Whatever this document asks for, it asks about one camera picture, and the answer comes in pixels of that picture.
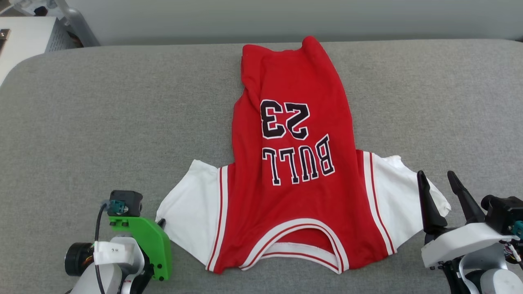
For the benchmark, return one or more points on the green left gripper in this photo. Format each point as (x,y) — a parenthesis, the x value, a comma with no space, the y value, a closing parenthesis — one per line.
(155,249)

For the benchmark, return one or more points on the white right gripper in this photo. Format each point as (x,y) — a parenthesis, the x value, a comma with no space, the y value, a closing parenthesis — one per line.
(457,245)

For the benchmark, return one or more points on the red white basketball jersey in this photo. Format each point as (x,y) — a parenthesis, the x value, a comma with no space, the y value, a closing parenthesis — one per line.
(294,179)

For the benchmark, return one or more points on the white metal cabinet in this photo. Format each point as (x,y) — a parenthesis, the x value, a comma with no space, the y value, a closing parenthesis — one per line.
(28,45)

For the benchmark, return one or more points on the white partition panel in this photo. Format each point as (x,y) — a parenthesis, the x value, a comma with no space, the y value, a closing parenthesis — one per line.
(286,18)

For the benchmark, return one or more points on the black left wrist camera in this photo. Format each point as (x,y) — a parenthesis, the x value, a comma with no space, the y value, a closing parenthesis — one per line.
(128,202)

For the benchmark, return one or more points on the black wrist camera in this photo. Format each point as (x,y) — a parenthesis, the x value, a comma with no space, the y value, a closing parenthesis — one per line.
(504,212)
(128,202)

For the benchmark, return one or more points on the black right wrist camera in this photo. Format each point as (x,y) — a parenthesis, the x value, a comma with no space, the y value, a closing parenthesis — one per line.
(504,212)

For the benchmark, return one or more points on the grey partition frame post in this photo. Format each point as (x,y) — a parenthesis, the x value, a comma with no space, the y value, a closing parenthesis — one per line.
(77,26)

